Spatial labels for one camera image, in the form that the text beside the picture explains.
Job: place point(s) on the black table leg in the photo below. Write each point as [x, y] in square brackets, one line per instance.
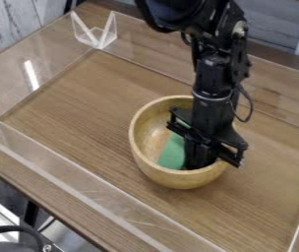
[31, 213]

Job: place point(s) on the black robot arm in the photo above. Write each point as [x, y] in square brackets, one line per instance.
[214, 29]

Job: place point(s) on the black metal bracket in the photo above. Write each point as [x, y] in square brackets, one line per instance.
[40, 243]

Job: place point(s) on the brown wooden bowl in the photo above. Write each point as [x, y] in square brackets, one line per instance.
[147, 137]

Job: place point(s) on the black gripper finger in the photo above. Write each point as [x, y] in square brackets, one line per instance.
[192, 154]
[210, 154]

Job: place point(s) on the clear acrylic tray barrier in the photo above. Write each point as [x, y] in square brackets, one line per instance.
[73, 81]

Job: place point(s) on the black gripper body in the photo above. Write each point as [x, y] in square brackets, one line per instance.
[209, 126]

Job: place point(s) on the green rectangular block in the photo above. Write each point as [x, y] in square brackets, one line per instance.
[172, 156]

